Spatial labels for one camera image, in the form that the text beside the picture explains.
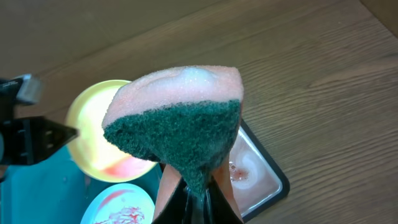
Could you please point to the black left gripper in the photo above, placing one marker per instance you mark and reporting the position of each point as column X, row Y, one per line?
column 27, row 141

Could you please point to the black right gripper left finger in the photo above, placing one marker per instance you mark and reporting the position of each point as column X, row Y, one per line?
column 177, row 208

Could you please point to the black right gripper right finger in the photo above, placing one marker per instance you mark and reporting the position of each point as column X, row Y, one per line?
column 217, row 208

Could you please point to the pink green scrub sponge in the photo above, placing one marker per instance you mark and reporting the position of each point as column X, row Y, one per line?
column 186, row 118

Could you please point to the black rectangular water tray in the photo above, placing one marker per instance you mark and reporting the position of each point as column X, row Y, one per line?
column 257, row 180

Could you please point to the teal plastic tray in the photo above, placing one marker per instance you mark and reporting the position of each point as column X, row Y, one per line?
column 57, row 191

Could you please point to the light blue plate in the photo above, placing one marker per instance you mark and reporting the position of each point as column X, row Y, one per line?
column 120, row 204

